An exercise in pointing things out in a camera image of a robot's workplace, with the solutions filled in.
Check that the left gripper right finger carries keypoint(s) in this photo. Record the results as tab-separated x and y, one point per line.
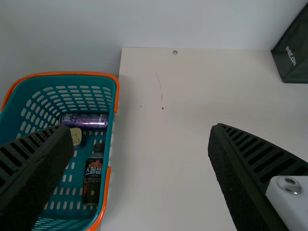
243	173

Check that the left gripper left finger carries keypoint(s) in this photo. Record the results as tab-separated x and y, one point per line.
29	168

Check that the dark coffee bottle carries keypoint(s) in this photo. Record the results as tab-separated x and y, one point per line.
93	178

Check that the teal shopping basket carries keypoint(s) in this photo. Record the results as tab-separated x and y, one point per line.
21	101

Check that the rectangular gold tin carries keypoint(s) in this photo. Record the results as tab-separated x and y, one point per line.
77	137

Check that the purple can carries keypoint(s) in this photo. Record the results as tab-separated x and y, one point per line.
84	121

